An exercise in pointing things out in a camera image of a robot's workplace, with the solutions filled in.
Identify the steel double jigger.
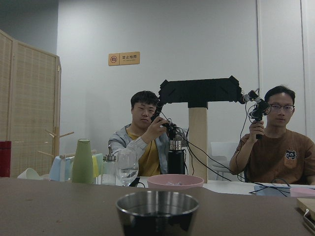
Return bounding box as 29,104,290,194
116,190,199,236

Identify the green cup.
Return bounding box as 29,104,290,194
71,139,94,184

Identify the wooden cup rack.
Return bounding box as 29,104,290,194
37,126,74,162

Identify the light blue cup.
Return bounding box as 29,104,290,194
49,155,74,182

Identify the person in grey jacket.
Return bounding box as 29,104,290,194
108,90,170,177

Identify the black bottle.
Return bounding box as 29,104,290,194
167,140,185,175

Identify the black teleoperation rig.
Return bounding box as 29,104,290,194
150,75,271,184

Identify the wine glass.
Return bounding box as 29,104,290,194
116,151,139,186

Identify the pink bowl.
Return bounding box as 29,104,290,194
147,174,204,190

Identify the glass oil dispenser bottle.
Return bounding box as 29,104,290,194
101,145,116,185

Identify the person in brown shirt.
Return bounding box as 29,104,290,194
229,86,315,185

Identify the bamboo folding screen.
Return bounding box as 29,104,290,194
0,31,61,177

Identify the red bottle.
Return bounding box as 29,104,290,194
0,141,11,177

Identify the bamboo cutting board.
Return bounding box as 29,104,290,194
297,198,315,236

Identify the orange wall sign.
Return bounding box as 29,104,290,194
108,52,140,66

